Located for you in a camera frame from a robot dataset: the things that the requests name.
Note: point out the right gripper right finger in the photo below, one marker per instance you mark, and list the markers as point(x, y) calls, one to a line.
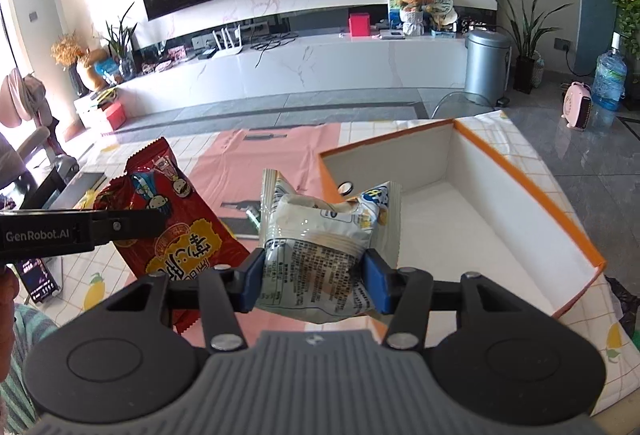
point(409, 295)

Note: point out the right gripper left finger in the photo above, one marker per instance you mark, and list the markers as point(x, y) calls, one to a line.
point(217, 294)

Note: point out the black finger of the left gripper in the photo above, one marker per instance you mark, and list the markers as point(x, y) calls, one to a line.
point(126, 225)

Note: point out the red snack bag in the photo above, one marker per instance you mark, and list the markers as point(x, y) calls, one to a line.
point(192, 238)

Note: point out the white snack bag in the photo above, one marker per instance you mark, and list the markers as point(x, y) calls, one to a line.
point(314, 249)

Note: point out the person hand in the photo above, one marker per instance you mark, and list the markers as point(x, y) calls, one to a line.
point(9, 288)

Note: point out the smartphone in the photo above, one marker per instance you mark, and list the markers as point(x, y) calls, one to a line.
point(37, 280)

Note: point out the orange white storage box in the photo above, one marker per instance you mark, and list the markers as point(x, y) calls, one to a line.
point(476, 196)

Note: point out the red box at left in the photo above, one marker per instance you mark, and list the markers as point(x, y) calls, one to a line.
point(115, 116)

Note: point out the pink paper mat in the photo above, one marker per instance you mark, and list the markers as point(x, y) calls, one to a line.
point(228, 175)

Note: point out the yellow plush toy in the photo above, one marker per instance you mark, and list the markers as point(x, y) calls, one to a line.
point(86, 68)

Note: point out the left potted plant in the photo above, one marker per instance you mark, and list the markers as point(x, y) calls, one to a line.
point(120, 41)

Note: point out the white TV console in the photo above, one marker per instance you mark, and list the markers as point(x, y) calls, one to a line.
point(326, 62)

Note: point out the white wifi router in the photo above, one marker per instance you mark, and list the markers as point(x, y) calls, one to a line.
point(222, 44)

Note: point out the silver trash can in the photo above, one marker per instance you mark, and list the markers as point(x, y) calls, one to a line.
point(488, 66)

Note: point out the pink small heater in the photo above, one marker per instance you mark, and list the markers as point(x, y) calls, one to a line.
point(577, 105)

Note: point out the red box on console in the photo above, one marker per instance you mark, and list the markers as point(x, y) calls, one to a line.
point(359, 24)

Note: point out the potted long-leaf plant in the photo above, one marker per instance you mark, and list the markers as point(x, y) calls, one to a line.
point(526, 27)

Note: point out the teddy bear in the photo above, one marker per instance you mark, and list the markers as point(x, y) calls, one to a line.
point(407, 6)

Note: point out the blue water bottle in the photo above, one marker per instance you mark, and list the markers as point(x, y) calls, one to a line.
point(610, 77)

